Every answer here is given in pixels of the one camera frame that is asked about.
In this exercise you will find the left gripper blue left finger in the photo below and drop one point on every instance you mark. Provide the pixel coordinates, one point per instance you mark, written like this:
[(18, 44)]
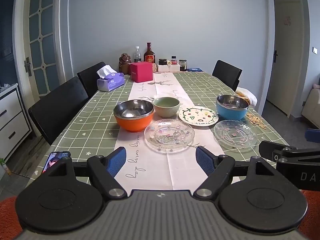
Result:
[(102, 172)]

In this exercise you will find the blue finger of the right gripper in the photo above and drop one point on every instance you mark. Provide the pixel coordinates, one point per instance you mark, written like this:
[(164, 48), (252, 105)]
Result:
[(271, 150)]

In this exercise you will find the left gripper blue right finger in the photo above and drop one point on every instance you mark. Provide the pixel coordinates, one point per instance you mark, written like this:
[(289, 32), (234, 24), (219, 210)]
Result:
[(218, 170)]

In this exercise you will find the clear glass plate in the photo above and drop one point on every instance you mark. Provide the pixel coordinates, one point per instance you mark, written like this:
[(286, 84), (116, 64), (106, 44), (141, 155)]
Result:
[(234, 134), (168, 136)]

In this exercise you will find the painted white ceramic plate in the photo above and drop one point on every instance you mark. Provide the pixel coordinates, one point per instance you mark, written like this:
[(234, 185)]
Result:
[(198, 116)]

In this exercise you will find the orange steel bowl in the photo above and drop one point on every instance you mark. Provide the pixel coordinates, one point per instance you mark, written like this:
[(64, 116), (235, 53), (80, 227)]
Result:
[(134, 115)]

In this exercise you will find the blue steel bowl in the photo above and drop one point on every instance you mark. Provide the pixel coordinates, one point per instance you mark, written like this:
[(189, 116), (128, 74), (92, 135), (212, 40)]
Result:
[(231, 107)]

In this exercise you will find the green ceramic bowl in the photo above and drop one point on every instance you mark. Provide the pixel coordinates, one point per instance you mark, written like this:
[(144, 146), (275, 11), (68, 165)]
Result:
[(166, 107)]

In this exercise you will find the pink table runner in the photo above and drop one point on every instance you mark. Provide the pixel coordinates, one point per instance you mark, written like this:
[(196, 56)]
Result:
[(149, 169)]

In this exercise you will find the pile of seeds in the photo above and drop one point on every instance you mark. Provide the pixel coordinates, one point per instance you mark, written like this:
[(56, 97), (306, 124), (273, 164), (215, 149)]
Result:
[(255, 120)]

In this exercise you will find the beige sofa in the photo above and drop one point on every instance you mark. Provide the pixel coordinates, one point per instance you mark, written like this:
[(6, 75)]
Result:
[(311, 109)]

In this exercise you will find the white cloth on stool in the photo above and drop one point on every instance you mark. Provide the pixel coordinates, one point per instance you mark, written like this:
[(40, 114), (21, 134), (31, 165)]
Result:
[(247, 95)]

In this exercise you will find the smartphone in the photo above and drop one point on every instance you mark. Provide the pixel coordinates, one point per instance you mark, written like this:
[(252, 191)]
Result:
[(54, 157)]

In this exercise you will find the beige wooden door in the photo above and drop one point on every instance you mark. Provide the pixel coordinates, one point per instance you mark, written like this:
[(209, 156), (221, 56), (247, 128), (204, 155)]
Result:
[(288, 54)]

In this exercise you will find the near left black chair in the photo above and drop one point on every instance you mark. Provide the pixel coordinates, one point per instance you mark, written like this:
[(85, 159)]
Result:
[(54, 111)]

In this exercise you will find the black chair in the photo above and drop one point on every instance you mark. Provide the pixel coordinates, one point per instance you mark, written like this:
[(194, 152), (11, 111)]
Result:
[(89, 77), (227, 73), (54, 111)]

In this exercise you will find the purple tissue box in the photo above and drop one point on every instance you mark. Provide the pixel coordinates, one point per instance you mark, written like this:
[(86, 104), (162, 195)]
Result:
[(109, 79)]

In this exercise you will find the right black chair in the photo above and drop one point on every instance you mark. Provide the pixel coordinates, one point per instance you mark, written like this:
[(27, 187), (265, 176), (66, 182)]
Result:
[(227, 73)]

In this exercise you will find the far left black chair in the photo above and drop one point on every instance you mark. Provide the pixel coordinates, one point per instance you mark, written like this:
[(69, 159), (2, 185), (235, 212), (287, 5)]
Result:
[(89, 77)]

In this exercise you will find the blue packet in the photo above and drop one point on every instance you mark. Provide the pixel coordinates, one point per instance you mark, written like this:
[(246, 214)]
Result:
[(194, 69)]

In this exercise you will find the red gift box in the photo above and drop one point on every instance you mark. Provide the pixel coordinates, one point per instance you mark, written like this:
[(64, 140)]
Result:
[(141, 72)]

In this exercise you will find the brown ceramic jar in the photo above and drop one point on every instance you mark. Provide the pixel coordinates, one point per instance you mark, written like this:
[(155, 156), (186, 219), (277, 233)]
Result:
[(124, 64)]

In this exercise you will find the white condiment box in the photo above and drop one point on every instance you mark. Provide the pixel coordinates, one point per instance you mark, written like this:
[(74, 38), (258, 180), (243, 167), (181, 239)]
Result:
[(168, 68)]

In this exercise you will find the tall dark jar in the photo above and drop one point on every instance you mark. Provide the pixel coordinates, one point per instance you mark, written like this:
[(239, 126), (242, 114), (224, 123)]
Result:
[(183, 65)]

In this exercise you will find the white drawer cabinet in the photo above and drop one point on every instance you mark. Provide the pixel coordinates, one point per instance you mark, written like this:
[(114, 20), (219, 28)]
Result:
[(14, 123)]

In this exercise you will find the clear plastic bottle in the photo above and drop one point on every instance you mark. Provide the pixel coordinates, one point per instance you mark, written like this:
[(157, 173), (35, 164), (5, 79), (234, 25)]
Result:
[(137, 55)]

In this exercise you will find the dark glass jar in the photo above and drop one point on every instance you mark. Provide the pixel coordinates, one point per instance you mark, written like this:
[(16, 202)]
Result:
[(162, 62)]

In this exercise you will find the brown liquor bottle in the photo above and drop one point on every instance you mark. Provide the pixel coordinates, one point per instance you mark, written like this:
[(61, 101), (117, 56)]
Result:
[(149, 55)]

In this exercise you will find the glass panel door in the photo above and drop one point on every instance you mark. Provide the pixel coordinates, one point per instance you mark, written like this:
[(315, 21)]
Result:
[(41, 60)]

